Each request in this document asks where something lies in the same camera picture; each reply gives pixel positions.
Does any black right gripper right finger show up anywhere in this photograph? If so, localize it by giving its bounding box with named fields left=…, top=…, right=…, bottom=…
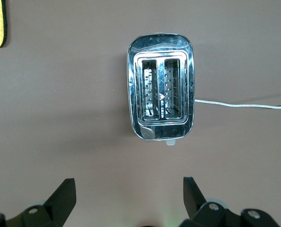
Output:
left=179, top=176, right=281, bottom=227

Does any chrome and beige toaster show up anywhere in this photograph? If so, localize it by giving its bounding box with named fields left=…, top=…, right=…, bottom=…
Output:
left=127, top=32, right=195, bottom=146

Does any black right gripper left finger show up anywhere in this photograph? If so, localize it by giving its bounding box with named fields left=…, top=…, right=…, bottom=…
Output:
left=0, top=178, right=77, bottom=227

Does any white toaster power cord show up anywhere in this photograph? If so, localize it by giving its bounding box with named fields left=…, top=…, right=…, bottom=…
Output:
left=194, top=99, right=281, bottom=110

